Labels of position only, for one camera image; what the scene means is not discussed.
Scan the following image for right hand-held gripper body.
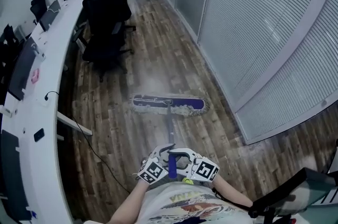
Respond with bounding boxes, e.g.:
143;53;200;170
184;155;221;182

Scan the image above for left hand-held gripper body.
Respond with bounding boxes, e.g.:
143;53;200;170
136;153;169;186

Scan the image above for blue mop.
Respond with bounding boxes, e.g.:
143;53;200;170
129;93;211;179

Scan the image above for person's left forearm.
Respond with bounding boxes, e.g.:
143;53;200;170
107;182;150;224

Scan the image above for person's right forearm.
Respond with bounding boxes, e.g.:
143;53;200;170
211;178;256;210

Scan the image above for wooden floor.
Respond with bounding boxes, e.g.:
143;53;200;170
57;0;338;221

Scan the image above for person's white printed t-shirt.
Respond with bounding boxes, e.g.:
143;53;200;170
84;182;254;224

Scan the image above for black body-worn device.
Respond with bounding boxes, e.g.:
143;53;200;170
248;166;338;224

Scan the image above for narrow white window blinds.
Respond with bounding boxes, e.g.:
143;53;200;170
234;40;338;145

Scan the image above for long white curved desk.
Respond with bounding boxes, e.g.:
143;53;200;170
0;0;93;224

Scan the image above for black phone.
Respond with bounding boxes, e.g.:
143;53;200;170
33;128;45;142

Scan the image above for black slatted rack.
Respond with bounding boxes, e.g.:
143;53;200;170
321;183;338;208

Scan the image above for wide white window blinds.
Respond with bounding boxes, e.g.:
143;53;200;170
198;0;338;113

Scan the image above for black mesh office chair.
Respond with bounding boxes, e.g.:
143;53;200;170
76;0;137;83

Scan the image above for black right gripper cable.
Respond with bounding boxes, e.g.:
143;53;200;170
212;187;253;209

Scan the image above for black power cable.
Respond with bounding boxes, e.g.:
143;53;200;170
44;90;132;194

